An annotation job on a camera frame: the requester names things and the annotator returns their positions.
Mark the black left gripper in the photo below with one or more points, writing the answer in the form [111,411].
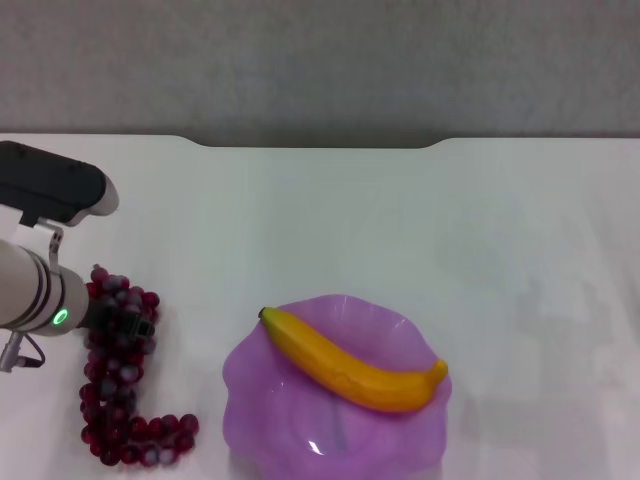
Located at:
[102,315]

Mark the red grape bunch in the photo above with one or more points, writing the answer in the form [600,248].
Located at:
[107,390]

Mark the yellow banana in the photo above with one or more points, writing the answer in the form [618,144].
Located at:
[350,370]

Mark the purple wavy plastic plate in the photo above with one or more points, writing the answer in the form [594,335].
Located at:
[280,400]

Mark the silver camera mount bracket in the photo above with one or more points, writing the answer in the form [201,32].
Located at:
[47,235]

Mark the black grey left wrist camera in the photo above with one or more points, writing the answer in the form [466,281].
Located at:
[50,185]

